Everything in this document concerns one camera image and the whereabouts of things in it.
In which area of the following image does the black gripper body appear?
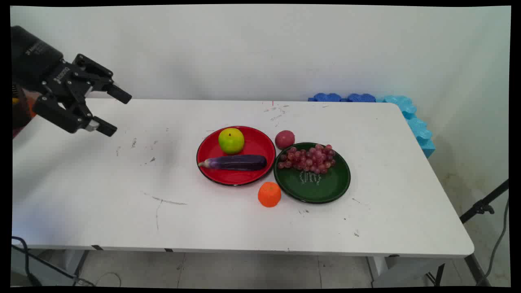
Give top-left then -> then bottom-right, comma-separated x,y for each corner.
11,26 -> 88,107

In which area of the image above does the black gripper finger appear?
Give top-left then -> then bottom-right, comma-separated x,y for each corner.
73,53 -> 133,105
32,95 -> 118,138

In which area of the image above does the purple toy eggplant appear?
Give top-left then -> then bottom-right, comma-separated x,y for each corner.
198,154 -> 268,171

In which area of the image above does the green toy apple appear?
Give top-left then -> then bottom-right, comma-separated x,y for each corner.
218,127 -> 245,155

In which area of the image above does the red round plate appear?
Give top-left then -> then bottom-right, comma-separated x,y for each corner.
196,126 -> 277,187

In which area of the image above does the grey table leg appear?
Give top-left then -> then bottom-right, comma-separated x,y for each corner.
60,249 -> 89,282

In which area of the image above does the dark red toy fruit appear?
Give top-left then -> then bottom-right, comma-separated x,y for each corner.
275,130 -> 296,150

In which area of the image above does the orange toy mandarin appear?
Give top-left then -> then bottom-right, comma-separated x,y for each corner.
258,181 -> 282,208

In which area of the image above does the purple toy grape bunch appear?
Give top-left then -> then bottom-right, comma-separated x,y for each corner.
278,144 -> 337,175

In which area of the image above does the dark blue foam mat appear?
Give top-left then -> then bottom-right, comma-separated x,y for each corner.
308,93 -> 377,103

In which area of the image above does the green round plate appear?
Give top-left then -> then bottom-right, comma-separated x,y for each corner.
273,142 -> 351,204

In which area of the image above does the light blue foam mat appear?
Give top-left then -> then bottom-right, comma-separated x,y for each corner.
376,95 -> 436,159

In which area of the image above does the white table leg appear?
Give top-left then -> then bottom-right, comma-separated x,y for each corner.
366,255 -> 445,288

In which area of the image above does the black tripod stand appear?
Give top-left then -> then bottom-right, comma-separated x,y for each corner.
425,179 -> 509,287

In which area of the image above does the black cable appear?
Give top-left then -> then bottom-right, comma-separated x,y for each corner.
11,236 -> 84,286

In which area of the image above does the grey cable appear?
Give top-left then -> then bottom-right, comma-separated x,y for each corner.
477,199 -> 510,286

